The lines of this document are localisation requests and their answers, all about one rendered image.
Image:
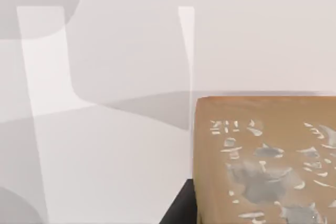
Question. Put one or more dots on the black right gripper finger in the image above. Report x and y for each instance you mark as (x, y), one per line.
(183, 205)

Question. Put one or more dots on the brown book with grey print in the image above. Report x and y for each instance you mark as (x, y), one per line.
(262, 161)

